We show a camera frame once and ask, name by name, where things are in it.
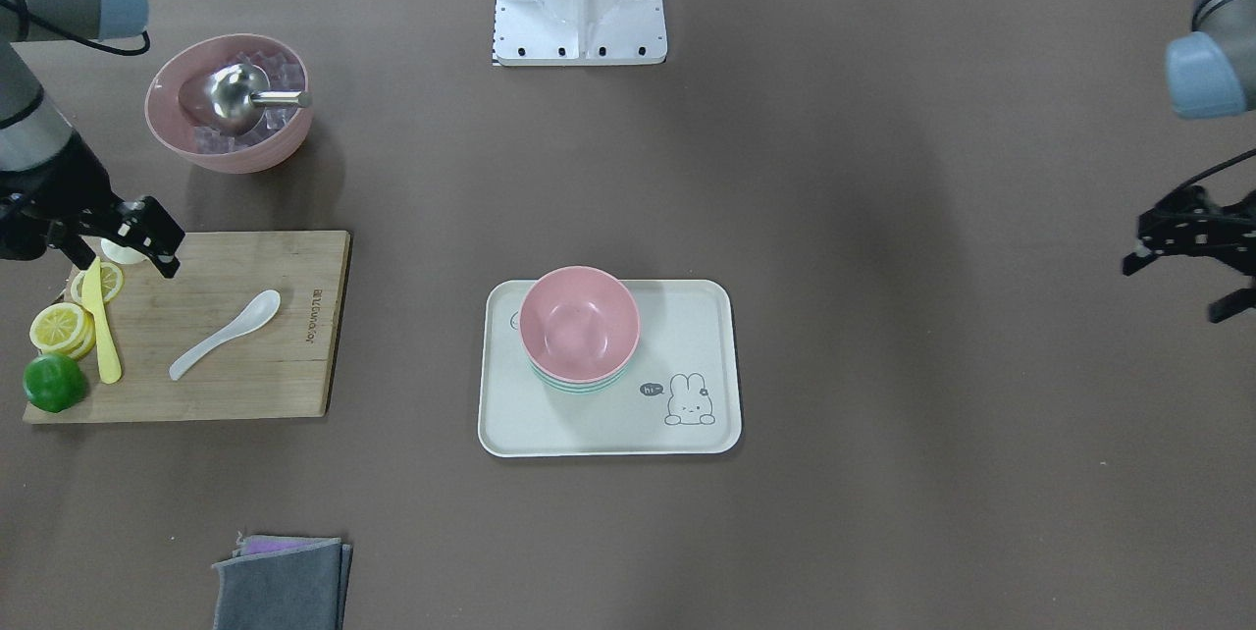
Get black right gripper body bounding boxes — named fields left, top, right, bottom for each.
left=1, top=134, right=129, bottom=262

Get white ceramic spoon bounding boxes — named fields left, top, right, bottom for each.
left=170, top=289, right=283, bottom=382

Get small pink bowl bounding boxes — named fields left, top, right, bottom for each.
left=517, top=265, right=642, bottom=383

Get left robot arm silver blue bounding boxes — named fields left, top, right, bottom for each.
left=1166, top=0, right=1255, bottom=323

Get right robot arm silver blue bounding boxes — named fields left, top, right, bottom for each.
left=1, top=0, right=183, bottom=279

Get large pink ice bowl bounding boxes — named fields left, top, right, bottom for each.
left=144, top=31, right=313, bottom=174

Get lemon slice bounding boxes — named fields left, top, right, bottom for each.
left=28, top=302, right=97, bottom=360
left=68, top=262, right=126, bottom=302

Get yellow plastic knife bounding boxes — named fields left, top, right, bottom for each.
left=80, top=257, right=123, bottom=385

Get wooden cutting board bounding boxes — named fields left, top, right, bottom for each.
left=23, top=230, right=352, bottom=425

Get metal ice scoop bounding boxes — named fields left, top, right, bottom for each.
left=177, top=63, right=311, bottom=136

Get green lime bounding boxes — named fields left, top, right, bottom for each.
left=23, top=353, right=88, bottom=412

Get grey folded cloth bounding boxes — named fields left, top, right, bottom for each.
left=212, top=535, right=353, bottom=629

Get stacked green bowls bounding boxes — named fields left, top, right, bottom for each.
left=529, top=361, right=629, bottom=394

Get cream rabbit tray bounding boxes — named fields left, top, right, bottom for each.
left=477, top=280, right=742, bottom=457

